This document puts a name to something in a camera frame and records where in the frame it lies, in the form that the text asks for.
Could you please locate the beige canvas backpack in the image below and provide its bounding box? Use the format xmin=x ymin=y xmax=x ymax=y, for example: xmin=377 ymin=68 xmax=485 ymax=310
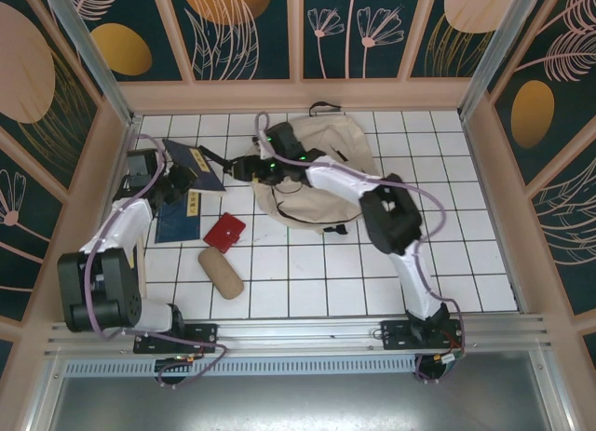
xmin=198 ymin=101 xmax=381 ymax=236

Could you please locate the red snap wallet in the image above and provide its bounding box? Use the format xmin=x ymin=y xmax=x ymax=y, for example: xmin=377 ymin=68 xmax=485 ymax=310
xmin=203 ymin=211 xmax=248 ymax=255

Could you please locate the brown fabric pencil case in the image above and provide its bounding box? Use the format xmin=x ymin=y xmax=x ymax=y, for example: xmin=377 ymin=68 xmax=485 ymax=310
xmin=197 ymin=247 xmax=246 ymax=302

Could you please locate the grey metal sheet panel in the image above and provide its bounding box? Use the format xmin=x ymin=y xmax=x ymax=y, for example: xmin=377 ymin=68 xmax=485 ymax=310
xmin=25 ymin=351 xmax=574 ymax=431

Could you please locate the small green circuit board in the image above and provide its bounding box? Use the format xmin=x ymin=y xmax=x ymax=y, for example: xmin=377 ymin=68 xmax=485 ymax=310
xmin=435 ymin=351 xmax=468 ymax=367

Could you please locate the aluminium side rail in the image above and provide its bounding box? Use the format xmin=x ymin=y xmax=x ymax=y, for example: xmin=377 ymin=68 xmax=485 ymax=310
xmin=109 ymin=116 xmax=143 ymax=209

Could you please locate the aluminium left corner post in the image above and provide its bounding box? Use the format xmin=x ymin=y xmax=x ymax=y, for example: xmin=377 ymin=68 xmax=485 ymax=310
xmin=36 ymin=0 xmax=143 ymax=128

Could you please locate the aluminium corner post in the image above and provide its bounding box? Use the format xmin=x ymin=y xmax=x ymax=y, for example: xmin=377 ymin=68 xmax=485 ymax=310
xmin=458 ymin=0 xmax=541 ymax=120
xmin=36 ymin=0 xmax=143 ymax=128

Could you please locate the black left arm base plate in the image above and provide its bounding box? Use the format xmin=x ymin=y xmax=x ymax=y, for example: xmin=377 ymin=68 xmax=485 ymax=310
xmin=133 ymin=322 xmax=219 ymax=356

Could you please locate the aluminium mounting rail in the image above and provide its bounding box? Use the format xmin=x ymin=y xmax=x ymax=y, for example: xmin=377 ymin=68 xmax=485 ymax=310
xmin=44 ymin=313 xmax=558 ymax=357

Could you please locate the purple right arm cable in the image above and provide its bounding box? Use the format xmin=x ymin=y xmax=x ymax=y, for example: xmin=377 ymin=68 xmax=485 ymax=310
xmin=253 ymin=112 xmax=472 ymax=384

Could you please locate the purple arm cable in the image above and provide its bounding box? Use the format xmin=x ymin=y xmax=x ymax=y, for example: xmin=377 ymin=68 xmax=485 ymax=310
xmin=253 ymin=112 xmax=472 ymax=384
xmin=85 ymin=133 xmax=228 ymax=390

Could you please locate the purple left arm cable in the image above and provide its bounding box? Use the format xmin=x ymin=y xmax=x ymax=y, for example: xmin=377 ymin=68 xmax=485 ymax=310
xmin=85 ymin=133 xmax=228 ymax=390

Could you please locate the slotted grey cable duct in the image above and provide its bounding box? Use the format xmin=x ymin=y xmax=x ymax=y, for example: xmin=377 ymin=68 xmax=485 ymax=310
xmin=62 ymin=358 xmax=423 ymax=379

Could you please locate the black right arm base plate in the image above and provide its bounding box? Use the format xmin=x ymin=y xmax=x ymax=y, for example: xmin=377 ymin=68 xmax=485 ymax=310
xmin=380 ymin=318 xmax=467 ymax=353

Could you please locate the aluminium right corner post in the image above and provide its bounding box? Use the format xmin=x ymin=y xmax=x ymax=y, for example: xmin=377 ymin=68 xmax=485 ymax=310
xmin=458 ymin=0 xmax=541 ymax=120

